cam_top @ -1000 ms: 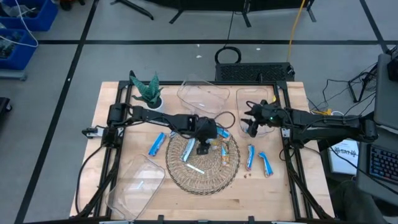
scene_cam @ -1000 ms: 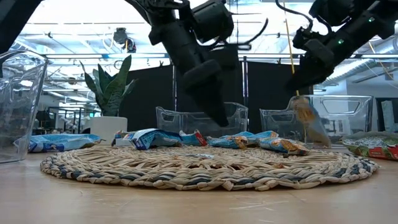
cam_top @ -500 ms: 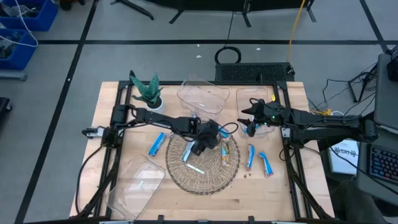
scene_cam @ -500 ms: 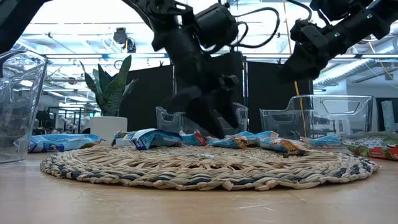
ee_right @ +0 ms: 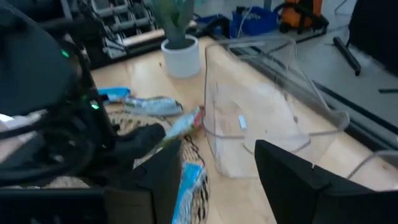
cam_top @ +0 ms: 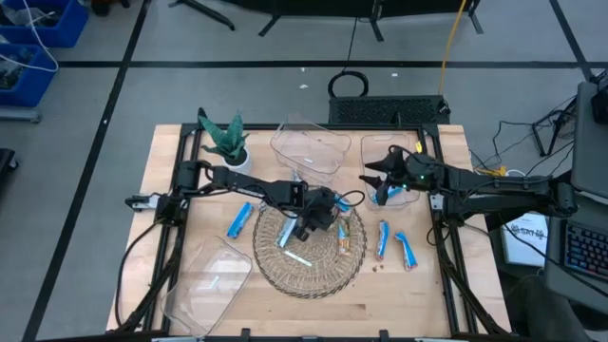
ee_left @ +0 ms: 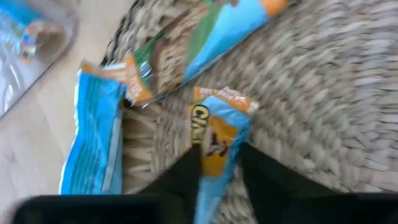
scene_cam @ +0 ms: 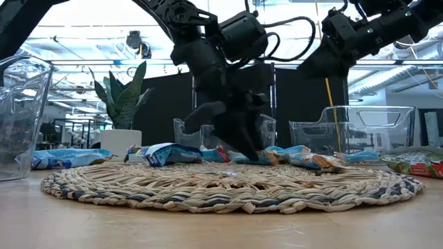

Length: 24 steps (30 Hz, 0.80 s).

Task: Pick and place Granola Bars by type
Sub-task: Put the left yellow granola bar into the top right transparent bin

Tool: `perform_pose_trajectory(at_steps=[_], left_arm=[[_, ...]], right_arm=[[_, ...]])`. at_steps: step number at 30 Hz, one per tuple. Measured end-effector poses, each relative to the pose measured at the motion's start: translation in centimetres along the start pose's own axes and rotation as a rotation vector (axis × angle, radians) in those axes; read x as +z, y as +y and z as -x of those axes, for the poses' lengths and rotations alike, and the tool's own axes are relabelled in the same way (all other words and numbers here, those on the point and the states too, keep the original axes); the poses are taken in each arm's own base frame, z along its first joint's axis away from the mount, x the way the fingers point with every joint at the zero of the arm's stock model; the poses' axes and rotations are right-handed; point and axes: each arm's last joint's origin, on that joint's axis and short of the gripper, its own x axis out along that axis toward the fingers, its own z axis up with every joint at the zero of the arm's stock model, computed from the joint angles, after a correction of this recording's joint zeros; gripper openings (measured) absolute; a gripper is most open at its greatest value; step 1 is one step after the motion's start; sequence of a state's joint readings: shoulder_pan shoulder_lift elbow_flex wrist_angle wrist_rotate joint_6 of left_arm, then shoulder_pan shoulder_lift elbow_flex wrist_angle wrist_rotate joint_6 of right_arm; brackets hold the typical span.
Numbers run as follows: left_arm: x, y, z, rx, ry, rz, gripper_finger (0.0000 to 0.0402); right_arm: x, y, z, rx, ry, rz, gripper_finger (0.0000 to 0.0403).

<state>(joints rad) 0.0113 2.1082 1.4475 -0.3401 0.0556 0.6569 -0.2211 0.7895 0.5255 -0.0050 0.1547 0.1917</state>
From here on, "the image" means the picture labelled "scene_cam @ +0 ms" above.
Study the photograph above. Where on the blue granola bar packet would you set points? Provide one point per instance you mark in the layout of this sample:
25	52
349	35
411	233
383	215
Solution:
361	156
69	158
294	149
235	158

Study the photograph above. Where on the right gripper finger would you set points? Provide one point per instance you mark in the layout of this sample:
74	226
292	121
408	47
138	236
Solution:
328	65

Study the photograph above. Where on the round woven straw mat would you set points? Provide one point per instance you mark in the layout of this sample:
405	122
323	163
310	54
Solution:
221	193

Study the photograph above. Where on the black ceiling-hung device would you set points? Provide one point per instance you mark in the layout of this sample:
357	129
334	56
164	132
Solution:
403	44
134	39

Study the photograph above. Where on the pale granola bar packet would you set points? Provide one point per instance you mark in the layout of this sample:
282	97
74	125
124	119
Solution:
136	157

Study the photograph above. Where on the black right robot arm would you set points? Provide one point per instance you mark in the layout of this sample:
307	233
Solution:
398	24

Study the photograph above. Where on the blue and brown granola packet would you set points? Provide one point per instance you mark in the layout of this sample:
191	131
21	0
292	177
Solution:
318	162

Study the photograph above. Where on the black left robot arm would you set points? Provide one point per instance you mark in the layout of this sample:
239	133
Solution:
197	58

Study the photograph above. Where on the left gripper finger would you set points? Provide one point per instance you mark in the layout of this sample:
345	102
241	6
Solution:
245	135
206	115

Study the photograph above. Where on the blue and white granola packet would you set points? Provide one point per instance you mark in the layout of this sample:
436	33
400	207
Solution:
173	155

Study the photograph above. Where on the small white wrapper scrap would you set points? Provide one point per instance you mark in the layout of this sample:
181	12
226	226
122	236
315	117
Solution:
225	173

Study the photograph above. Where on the pale teal panel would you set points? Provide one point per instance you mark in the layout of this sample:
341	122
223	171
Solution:
433	129

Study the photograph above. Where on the red and blue granola packet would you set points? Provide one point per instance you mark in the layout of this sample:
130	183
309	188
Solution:
218	155

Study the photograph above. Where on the green snake plant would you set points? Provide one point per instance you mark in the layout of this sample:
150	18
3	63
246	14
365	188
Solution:
121	100

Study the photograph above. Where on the green and red granola packet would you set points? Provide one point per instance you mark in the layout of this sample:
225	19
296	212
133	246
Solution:
415	166

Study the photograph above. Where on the clear plastic bin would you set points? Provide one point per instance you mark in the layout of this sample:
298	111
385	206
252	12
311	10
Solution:
24	121
268	131
380	138

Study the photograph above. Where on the background office desks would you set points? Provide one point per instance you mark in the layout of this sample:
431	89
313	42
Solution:
55	133

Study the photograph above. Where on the white plant pot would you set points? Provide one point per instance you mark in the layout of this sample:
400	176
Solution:
119	143

